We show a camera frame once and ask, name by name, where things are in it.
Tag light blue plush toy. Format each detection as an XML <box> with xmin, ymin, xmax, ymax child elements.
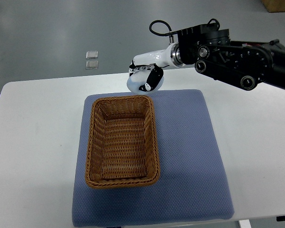
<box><xmin>127</xmin><ymin>70</ymin><xmax>164</xmax><ymax>95</ymax></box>

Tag brown wicker basket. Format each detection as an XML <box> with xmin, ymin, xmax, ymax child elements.
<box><xmin>85</xmin><ymin>95</ymin><xmax>160</xmax><ymax>189</ymax></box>

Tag silver floor plate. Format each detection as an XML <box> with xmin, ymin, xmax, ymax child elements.
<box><xmin>85</xmin><ymin>60</ymin><xmax>99</xmax><ymax>69</ymax></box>
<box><xmin>85</xmin><ymin>51</ymin><xmax>98</xmax><ymax>59</ymax></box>

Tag cardboard box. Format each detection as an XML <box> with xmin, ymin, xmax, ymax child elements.
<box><xmin>261</xmin><ymin>0</ymin><xmax>285</xmax><ymax>13</ymax></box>

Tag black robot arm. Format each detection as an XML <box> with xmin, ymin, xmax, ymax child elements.
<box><xmin>149</xmin><ymin>19</ymin><xmax>285</xmax><ymax>91</ymax></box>

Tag lower silver floor plate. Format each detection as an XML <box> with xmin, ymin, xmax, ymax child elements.
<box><xmin>85</xmin><ymin>60</ymin><xmax>99</xmax><ymax>69</ymax></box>

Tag white table leg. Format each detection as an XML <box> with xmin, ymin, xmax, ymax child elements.
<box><xmin>238</xmin><ymin>219</ymin><xmax>252</xmax><ymax>228</ymax></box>

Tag blue fabric mat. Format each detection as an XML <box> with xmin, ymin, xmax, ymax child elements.
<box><xmin>72</xmin><ymin>89</ymin><xmax>234</xmax><ymax>227</ymax></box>

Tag upper silver floor plate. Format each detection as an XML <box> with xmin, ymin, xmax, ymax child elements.
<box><xmin>85</xmin><ymin>51</ymin><xmax>98</xmax><ymax>59</ymax></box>

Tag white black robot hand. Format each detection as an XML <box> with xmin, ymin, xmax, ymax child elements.
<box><xmin>129</xmin><ymin>42</ymin><xmax>184</xmax><ymax>77</ymax></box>

